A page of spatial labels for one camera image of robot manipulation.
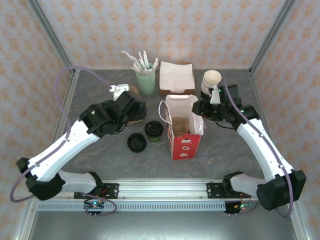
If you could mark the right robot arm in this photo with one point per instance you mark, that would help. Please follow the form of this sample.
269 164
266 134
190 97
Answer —
262 147

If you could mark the small electronics board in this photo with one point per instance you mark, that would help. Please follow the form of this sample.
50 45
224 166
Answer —
95 206
236 207

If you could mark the aluminium lower frame rail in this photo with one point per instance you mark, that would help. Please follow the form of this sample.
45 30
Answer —
301 233
22 231

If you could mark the stack of brown cup carriers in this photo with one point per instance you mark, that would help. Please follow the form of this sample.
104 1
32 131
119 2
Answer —
134 90

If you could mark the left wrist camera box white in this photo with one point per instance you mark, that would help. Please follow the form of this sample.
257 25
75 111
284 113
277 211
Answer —
118 88

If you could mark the white napkin stack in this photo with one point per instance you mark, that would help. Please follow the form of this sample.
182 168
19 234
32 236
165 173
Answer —
176 73

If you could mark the brown pulp cup carrier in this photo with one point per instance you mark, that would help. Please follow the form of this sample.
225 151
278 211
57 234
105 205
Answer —
180 126

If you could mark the stack of white napkins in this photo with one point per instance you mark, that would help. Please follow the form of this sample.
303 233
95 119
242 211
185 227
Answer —
165 92

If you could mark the aluminium table side rail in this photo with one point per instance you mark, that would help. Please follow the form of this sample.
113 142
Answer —
70 87
257 87

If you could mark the mint green straw cup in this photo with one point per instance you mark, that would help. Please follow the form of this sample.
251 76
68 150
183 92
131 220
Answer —
145 82

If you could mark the aluminium frame post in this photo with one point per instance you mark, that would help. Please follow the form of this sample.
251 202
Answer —
51 32
273 32

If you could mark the grey metal sheet panel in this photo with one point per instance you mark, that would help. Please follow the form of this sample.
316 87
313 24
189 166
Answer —
160 227

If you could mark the stack of white paper cups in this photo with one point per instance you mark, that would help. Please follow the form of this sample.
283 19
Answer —
212 76

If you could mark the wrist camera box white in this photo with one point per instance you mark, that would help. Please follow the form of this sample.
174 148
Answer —
118 88
215 97

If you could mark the red paper takeout bag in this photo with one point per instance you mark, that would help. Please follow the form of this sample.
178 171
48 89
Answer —
183 147

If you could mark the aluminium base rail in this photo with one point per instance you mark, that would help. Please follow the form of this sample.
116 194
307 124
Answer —
162 190

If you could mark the white wrapped straw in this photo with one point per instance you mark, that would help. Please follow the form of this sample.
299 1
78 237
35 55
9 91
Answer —
136 67
145 57
155 63
130 58
140 58

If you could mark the black coffee cup lid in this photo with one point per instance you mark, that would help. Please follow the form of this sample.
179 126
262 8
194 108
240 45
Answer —
153 128

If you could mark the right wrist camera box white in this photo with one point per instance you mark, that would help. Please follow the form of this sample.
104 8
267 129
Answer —
215 97

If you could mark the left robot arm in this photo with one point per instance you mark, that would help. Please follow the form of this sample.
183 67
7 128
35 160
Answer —
62 147

